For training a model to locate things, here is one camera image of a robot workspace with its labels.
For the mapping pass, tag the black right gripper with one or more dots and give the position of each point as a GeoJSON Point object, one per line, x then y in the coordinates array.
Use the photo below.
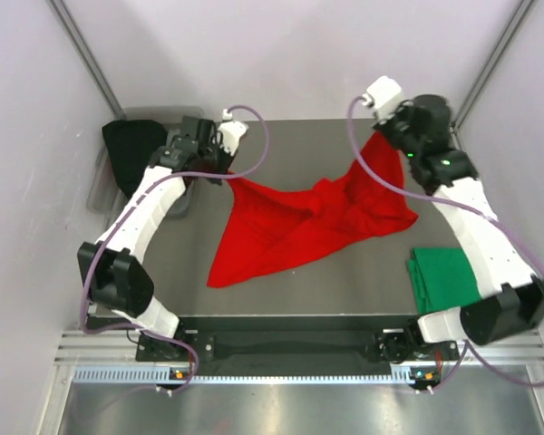
{"type": "Point", "coordinates": [402, 111]}

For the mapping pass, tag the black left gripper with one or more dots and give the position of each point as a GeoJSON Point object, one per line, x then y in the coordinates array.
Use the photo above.
{"type": "Point", "coordinates": [227, 158]}

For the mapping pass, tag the red t shirt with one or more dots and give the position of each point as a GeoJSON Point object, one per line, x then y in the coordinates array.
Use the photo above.
{"type": "Point", "coordinates": [270, 231]}

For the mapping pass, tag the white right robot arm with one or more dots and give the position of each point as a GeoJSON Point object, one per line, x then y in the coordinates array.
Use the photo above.
{"type": "Point", "coordinates": [511, 291]}

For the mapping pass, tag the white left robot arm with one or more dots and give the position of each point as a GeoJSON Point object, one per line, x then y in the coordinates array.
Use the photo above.
{"type": "Point", "coordinates": [111, 268]}

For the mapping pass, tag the black t shirt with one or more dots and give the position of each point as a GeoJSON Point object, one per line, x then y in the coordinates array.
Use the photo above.
{"type": "Point", "coordinates": [130, 145]}

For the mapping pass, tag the green folded t shirt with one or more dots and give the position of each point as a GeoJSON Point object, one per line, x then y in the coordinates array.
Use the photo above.
{"type": "Point", "coordinates": [442, 278]}

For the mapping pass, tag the right aluminium corner post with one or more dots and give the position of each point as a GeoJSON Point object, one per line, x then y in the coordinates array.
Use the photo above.
{"type": "Point", "coordinates": [506, 37]}

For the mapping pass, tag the aluminium corner post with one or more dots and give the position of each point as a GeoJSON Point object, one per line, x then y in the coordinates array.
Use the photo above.
{"type": "Point", "coordinates": [506, 37]}
{"type": "Point", "coordinates": [65, 18]}

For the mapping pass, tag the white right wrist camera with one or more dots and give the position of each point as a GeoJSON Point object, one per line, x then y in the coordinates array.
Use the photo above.
{"type": "Point", "coordinates": [383, 95]}

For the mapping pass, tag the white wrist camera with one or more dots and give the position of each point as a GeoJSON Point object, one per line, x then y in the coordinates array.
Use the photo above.
{"type": "Point", "coordinates": [231, 132]}
{"type": "Point", "coordinates": [383, 95]}

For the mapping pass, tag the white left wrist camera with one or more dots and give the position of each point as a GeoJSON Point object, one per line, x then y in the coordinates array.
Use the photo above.
{"type": "Point", "coordinates": [231, 132]}

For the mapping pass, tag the left aluminium corner post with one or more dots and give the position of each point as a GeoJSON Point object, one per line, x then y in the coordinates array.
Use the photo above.
{"type": "Point", "coordinates": [65, 18]}

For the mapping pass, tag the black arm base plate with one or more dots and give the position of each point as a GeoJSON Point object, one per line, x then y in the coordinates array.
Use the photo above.
{"type": "Point", "coordinates": [375, 338]}

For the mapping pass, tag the aluminium frame rail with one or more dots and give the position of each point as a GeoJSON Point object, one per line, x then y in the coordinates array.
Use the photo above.
{"type": "Point", "coordinates": [114, 347]}

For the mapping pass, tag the slotted grey cable duct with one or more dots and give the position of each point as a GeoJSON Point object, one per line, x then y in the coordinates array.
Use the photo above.
{"type": "Point", "coordinates": [172, 376]}

